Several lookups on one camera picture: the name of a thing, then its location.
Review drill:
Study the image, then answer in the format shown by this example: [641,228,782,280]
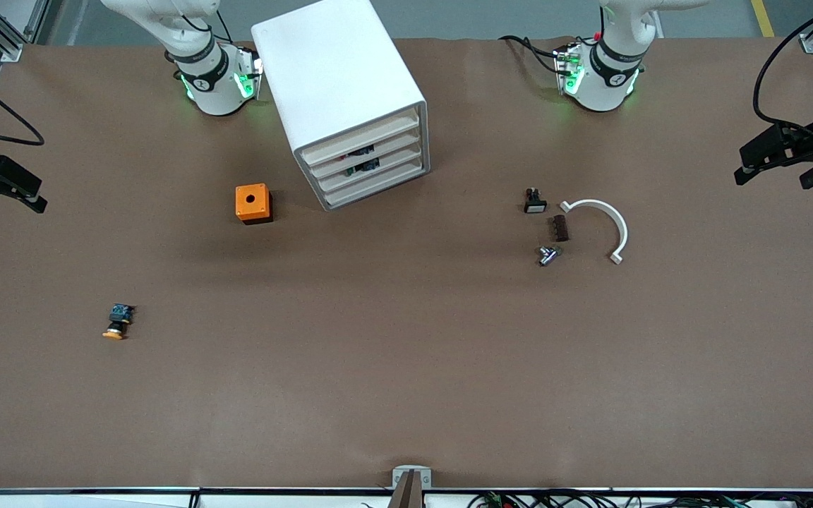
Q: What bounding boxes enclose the yellow push button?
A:
[102,303,138,341]

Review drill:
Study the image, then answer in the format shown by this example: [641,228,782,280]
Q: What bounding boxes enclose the orange box with hole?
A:
[235,183,273,225]

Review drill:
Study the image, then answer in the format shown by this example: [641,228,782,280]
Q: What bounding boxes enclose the brown table cover sheet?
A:
[0,35,813,491]

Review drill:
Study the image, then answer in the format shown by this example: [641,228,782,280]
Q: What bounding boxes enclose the white curved bracket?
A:
[559,198,630,266]

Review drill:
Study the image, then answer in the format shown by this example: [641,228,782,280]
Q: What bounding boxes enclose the black right base cable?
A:
[212,7,235,44]

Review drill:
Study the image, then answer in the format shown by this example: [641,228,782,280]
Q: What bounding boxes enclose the black base cable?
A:
[212,7,235,44]
[498,34,564,75]

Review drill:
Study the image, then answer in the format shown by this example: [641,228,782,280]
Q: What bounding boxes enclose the black left base cable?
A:
[498,34,564,75]

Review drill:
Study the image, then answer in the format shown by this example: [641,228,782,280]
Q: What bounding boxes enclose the white table edge rail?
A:
[0,487,813,508]

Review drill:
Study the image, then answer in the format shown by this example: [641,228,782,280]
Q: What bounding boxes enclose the tangled black cable bundle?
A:
[466,490,813,508]

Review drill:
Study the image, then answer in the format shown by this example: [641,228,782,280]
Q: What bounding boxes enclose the grey metal clamp bracket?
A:
[388,464,433,508]

